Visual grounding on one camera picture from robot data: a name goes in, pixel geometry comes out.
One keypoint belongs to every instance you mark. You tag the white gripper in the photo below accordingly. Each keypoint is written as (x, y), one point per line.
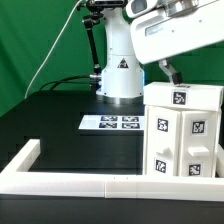
(185, 25)

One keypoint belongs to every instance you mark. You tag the white cabinet body box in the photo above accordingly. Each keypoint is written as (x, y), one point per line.
(218, 114)

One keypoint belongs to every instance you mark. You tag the small white tagged block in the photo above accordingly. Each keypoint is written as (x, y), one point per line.
(184, 96)

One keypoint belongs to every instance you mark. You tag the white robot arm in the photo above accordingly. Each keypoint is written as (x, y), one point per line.
(122, 79)

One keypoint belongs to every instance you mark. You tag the white flat panel four tags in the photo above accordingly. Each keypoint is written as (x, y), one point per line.
(112, 122)

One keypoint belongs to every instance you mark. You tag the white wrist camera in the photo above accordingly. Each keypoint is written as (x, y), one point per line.
(137, 8)

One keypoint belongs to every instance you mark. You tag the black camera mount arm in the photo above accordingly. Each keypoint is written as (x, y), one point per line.
(96, 15)

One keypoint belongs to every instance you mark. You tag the white U-shaped workspace frame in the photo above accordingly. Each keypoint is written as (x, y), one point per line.
(17, 178)

